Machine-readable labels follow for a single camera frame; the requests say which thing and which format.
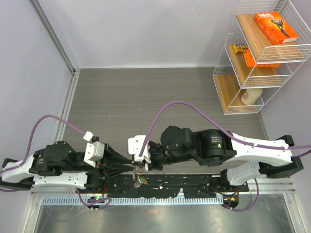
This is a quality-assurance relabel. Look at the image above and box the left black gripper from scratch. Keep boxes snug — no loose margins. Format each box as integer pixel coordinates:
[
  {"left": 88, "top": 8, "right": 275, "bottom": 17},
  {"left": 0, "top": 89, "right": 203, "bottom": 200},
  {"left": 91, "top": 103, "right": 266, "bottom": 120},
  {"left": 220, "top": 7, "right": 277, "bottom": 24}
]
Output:
[{"left": 63, "top": 144, "right": 136, "bottom": 180}]

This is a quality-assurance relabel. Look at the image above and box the metal disc with keyrings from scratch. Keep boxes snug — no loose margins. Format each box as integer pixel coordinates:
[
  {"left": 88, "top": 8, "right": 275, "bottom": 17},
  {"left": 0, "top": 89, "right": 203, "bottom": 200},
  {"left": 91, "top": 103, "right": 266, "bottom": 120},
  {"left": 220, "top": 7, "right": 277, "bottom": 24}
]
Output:
[{"left": 132, "top": 162, "right": 144, "bottom": 188}]

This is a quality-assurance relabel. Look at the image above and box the key with green tag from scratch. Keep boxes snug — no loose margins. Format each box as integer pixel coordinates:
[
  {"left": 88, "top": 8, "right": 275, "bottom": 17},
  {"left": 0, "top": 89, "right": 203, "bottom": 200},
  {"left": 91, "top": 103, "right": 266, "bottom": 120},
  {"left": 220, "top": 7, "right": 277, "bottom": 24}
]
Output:
[{"left": 138, "top": 177, "right": 148, "bottom": 184}]

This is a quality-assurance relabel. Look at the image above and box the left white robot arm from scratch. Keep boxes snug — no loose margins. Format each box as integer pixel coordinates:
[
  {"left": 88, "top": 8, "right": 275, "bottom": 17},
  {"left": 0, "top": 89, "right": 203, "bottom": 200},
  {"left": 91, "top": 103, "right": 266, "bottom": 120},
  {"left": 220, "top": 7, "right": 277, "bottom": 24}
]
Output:
[{"left": 0, "top": 141, "right": 133, "bottom": 193}]

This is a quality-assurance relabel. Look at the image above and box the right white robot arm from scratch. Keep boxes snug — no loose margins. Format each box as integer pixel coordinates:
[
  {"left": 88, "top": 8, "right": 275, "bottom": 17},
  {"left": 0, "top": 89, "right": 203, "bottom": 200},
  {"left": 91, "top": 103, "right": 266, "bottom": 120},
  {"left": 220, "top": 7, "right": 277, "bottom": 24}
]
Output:
[{"left": 138, "top": 126, "right": 304, "bottom": 191}]

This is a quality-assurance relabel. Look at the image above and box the cream bottle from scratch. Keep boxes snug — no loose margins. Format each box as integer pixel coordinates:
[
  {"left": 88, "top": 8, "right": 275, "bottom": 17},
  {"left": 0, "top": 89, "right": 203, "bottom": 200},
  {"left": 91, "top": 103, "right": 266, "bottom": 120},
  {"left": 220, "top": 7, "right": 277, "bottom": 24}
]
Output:
[{"left": 241, "top": 88, "right": 263, "bottom": 105}]

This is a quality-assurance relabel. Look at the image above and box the orange snack pack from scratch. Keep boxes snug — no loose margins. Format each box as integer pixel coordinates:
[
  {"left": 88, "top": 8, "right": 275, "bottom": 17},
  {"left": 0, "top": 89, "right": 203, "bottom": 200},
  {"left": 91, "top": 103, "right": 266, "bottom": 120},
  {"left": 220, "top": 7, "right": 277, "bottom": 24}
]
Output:
[{"left": 243, "top": 49, "right": 280, "bottom": 68}]

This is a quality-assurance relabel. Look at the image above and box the orange razor box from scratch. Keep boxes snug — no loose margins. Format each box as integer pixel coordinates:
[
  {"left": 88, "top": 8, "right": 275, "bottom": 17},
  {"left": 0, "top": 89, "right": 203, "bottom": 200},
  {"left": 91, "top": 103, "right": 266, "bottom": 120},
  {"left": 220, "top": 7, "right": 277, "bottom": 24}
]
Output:
[{"left": 254, "top": 11, "right": 299, "bottom": 45}]

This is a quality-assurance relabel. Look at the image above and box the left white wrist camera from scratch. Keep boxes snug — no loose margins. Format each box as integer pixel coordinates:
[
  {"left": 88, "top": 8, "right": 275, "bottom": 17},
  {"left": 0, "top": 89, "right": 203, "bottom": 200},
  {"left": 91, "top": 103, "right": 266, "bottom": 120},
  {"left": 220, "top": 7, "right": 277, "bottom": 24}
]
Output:
[{"left": 83, "top": 131, "right": 105, "bottom": 167}]

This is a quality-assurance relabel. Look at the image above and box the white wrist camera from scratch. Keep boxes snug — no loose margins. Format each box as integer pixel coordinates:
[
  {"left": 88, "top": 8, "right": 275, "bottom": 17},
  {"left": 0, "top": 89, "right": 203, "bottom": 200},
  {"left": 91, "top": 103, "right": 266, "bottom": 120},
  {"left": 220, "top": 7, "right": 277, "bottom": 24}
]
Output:
[
  {"left": 128, "top": 135, "right": 151, "bottom": 164},
  {"left": 83, "top": 131, "right": 105, "bottom": 167}
]

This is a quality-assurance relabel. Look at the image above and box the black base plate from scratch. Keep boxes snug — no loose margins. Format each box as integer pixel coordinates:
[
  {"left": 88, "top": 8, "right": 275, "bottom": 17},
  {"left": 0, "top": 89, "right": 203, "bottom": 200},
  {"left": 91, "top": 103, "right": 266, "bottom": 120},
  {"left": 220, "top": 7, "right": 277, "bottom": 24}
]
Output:
[{"left": 80, "top": 172, "right": 249, "bottom": 199}]

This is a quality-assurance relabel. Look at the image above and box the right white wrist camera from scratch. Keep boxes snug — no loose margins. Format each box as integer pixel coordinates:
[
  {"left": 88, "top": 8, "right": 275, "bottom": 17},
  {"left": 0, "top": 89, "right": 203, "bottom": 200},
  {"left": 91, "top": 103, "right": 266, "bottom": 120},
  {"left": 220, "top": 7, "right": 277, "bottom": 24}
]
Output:
[{"left": 128, "top": 135, "right": 151, "bottom": 164}]

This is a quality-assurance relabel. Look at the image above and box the white slotted cable duct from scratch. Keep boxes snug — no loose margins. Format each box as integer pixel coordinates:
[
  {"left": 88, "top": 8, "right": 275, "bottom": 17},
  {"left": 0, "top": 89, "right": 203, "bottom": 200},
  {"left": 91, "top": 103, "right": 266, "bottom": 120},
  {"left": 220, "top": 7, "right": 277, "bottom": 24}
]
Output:
[{"left": 41, "top": 195, "right": 223, "bottom": 206}]

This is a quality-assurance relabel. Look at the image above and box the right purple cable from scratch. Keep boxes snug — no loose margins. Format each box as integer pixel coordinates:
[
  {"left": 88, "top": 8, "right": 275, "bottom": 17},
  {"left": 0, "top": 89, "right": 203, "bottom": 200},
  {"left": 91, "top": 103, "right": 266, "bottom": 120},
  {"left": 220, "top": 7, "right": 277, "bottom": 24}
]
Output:
[{"left": 139, "top": 100, "right": 311, "bottom": 213}]

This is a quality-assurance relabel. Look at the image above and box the white wire shelf rack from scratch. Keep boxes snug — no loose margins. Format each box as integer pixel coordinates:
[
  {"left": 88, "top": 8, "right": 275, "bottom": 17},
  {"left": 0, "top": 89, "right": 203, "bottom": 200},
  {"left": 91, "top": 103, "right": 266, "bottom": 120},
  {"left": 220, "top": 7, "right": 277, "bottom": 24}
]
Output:
[{"left": 213, "top": 0, "right": 311, "bottom": 115}]

